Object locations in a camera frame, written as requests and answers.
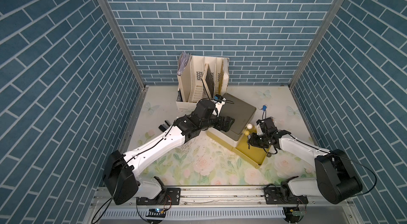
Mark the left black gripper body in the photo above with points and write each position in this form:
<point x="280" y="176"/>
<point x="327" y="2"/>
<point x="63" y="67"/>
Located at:
<point x="216" y="123"/>

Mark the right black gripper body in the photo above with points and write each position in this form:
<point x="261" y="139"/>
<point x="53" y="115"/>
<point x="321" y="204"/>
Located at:
<point x="258" y="140"/>

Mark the yellow bottom drawer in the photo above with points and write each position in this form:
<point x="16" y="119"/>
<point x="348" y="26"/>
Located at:
<point x="253" y="155"/>

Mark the olive drawer cabinet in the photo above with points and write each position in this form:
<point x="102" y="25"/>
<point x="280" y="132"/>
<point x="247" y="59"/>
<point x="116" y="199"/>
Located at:
<point x="242" y="112"/>

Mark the blue tag keys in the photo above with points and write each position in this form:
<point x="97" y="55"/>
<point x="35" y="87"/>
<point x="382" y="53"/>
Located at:
<point x="263" y="108"/>

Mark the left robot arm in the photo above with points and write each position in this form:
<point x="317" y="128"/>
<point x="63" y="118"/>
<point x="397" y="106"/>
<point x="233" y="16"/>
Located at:
<point x="122" y="173"/>

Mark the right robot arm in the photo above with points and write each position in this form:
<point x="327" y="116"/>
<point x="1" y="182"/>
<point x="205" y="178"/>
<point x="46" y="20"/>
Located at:
<point x="336" y="178"/>

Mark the floral table mat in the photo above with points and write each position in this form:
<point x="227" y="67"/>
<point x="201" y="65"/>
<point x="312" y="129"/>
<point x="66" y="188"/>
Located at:
<point x="204" y="161"/>

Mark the white file organizer rack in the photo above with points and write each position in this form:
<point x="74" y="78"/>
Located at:
<point x="199" y="80"/>

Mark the black object on mat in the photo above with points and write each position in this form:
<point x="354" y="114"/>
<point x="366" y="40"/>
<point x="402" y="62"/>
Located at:
<point x="163" y="127"/>

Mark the purple paper folder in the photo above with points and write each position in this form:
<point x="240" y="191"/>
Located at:
<point x="183" y="61"/>

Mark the right green circuit board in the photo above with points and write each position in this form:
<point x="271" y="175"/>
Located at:
<point x="293" y="216"/>

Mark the green circuit board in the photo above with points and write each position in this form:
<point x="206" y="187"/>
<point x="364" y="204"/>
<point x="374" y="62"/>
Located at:
<point x="293" y="216"/>
<point x="155" y="213"/>

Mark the left green circuit board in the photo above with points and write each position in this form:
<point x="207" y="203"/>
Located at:
<point x="155" y="213"/>

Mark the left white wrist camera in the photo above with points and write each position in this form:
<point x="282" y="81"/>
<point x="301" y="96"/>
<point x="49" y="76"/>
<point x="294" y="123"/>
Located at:
<point x="219" y="101"/>

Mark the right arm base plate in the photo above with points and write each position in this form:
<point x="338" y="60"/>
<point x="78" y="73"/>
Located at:
<point x="276" y="195"/>

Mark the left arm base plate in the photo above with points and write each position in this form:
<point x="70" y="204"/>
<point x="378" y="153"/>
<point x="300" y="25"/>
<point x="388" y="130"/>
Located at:
<point x="168" y="196"/>

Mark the aluminium mounting rail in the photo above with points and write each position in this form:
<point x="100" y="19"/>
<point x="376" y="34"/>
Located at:
<point x="220" y="205"/>

